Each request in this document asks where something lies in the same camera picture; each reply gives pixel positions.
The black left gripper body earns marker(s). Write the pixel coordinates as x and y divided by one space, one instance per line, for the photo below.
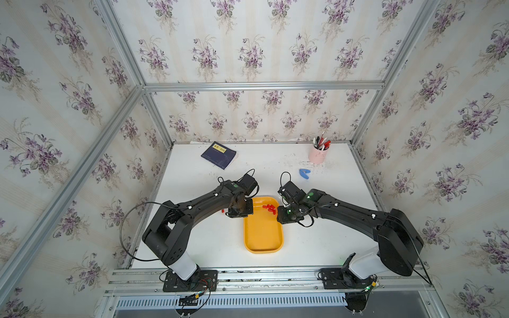
246 209

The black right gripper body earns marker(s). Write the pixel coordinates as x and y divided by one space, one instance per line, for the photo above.
287 214

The yellow plastic storage tray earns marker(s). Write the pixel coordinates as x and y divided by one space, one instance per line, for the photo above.
263 234

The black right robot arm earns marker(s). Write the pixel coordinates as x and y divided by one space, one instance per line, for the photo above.
399 244

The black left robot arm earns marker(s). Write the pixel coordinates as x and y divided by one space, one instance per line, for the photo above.
168 232

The red sleeve in tray cluster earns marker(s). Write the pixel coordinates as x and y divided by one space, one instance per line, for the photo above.
270 208

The blue plastic clip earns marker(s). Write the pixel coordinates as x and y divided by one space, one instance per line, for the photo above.
305 173

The dark blue notebook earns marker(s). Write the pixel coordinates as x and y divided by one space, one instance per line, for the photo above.
219 155

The pink pen cup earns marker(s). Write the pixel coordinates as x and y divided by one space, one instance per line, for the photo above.
317 155

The red pens in cup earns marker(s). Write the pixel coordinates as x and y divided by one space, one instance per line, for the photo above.
321 143

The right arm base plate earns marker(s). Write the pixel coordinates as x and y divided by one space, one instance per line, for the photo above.
342 279

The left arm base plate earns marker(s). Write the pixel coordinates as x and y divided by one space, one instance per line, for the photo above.
201 280

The aluminium front rail frame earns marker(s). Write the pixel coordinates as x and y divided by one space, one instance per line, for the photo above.
257 288

